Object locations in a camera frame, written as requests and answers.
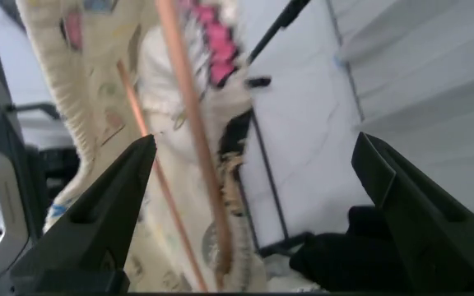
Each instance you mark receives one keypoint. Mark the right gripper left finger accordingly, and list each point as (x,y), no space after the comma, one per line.
(80,251)

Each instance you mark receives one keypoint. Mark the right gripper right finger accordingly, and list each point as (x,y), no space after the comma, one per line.
(438,234)

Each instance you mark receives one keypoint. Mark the cream printed garment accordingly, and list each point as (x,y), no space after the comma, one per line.
(167,123)

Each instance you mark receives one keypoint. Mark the pink clothes hanger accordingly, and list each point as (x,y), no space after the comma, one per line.
(191,103)

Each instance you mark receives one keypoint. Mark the black clothes rack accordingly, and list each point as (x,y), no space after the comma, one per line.
(278,24)

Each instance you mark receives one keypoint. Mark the black garment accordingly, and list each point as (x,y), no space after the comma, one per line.
(344,263)

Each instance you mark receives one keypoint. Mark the white curtain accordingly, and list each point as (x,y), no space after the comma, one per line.
(426,82)

